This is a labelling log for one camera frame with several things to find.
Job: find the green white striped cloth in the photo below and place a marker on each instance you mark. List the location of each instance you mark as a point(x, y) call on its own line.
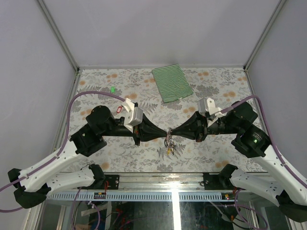
point(171, 83)

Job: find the large metal keyring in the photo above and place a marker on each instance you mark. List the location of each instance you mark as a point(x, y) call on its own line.
point(169, 142)

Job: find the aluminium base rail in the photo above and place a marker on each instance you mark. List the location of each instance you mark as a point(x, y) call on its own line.
point(153, 182)

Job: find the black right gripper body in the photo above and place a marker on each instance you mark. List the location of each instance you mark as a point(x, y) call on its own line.
point(202, 128)

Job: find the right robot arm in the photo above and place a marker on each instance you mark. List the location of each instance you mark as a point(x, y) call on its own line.
point(289, 190)

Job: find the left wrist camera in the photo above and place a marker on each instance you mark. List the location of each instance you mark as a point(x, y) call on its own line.
point(133, 116)

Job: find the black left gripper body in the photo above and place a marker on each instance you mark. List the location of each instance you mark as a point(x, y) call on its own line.
point(136, 133)

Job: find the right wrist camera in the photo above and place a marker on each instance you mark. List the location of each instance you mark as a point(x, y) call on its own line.
point(208, 109)

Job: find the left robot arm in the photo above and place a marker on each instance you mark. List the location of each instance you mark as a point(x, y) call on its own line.
point(81, 145)

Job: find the floral tablecloth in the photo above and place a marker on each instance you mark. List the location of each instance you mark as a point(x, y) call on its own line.
point(224, 85)

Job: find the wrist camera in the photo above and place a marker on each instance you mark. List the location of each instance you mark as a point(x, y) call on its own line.
point(133, 116)
point(208, 109)

